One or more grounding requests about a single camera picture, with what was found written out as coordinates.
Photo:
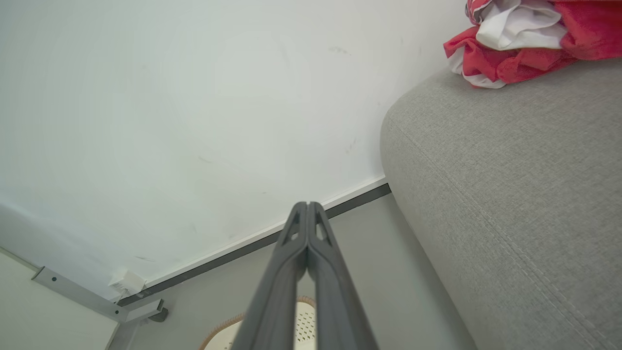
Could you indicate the beige plastic laundry basket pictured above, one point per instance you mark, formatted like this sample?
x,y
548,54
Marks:
x,y
305,325

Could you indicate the grey fabric sofa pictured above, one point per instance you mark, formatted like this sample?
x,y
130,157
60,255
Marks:
x,y
525,209

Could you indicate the red and white garment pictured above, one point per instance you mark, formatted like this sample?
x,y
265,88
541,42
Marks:
x,y
515,53

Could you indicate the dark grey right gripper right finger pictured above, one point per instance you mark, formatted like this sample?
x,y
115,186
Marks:
x,y
335,301

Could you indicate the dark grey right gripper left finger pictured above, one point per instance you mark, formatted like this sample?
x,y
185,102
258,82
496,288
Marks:
x,y
272,301

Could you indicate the dark baseboard strip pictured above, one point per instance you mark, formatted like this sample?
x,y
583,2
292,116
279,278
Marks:
x,y
233,253

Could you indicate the grey metal frame leg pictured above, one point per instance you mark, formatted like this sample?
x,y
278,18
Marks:
x,y
87,297

